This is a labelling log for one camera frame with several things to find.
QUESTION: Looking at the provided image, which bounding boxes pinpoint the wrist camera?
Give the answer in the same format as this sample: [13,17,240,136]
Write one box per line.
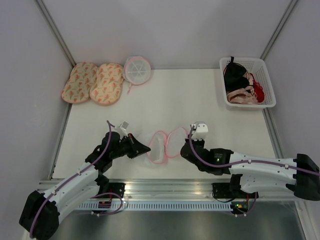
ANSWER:
[190,121,209,141]
[116,121,129,138]

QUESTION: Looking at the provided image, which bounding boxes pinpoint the red bra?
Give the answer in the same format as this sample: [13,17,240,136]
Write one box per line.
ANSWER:
[250,73,265,104]

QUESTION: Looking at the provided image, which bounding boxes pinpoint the left aluminium frame post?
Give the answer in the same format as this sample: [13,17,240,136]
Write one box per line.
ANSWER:
[34,0,76,67]

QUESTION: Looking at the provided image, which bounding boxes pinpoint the right floral peach laundry bag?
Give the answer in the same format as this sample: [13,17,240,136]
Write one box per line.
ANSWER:
[89,63,124,106]

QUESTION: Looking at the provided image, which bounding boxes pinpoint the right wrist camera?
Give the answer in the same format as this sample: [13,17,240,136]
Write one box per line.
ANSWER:
[190,121,209,141]

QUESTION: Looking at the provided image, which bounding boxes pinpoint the purple cable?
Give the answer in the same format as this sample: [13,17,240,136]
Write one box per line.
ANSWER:
[29,120,124,238]
[187,127,320,218]

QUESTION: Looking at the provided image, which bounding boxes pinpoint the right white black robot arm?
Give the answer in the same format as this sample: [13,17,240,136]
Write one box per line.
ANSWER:
[180,139,320,201]

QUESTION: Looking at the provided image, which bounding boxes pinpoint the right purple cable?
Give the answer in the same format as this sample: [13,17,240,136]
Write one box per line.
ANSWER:
[187,127,320,218]

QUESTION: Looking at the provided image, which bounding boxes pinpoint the left floral peach laundry bag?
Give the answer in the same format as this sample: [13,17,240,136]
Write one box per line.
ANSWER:
[61,62,98,104]

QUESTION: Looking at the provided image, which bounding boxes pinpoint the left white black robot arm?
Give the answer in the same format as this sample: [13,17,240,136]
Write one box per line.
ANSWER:
[19,131,151,240]

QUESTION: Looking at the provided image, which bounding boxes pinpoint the black bra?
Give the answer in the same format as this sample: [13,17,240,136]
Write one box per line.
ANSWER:
[223,56,253,92]

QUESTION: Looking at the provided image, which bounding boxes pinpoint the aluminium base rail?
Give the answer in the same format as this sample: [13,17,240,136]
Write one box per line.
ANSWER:
[36,178,301,202]

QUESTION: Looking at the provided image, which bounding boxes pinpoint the pink bras pile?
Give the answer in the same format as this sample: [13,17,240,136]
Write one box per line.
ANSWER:
[226,71,259,105]

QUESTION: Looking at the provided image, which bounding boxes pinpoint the white pink mesh laundry bag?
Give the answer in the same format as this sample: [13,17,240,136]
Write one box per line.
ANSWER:
[137,127,188,165]

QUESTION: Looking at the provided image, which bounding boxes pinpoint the aluminium frame post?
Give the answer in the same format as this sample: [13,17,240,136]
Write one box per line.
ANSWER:
[34,0,76,67]
[260,0,300,61]

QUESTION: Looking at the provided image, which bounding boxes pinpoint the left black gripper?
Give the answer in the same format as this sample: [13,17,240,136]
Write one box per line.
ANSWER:
[110,133,151,160]

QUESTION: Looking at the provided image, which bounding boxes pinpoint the floral peach laundry bag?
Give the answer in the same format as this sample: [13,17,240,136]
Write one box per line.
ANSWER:
[61,62,98,104]
[89,63,124,106]

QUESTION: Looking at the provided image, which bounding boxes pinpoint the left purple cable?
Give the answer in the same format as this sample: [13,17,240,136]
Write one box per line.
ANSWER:
[29,120,124,238]

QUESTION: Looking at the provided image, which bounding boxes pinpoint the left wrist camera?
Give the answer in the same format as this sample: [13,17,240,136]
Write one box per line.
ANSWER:
[116,121,129,138]

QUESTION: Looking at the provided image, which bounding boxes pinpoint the white slotted cable duct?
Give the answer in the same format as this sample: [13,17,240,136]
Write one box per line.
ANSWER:
[76,200,232,212]

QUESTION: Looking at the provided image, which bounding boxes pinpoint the right aluminium frame post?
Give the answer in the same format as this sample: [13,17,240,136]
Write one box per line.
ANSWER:
[260,0,300,61]

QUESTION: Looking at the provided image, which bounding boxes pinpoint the white plastic basket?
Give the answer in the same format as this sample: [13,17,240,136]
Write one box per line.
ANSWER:
[219,57,276,111]

